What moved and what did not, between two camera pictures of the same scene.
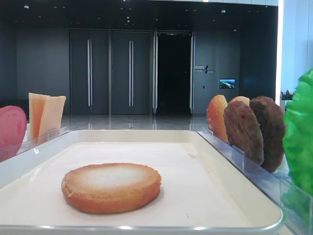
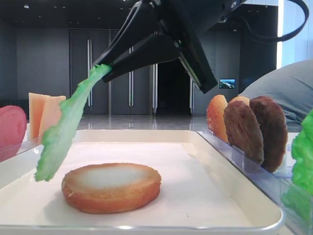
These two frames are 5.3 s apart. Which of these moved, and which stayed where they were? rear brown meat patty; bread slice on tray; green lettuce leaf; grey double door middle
Moved: green lettuce leaf
Stayed: rear brown meat patty; grey double door middle; bread slice on tray
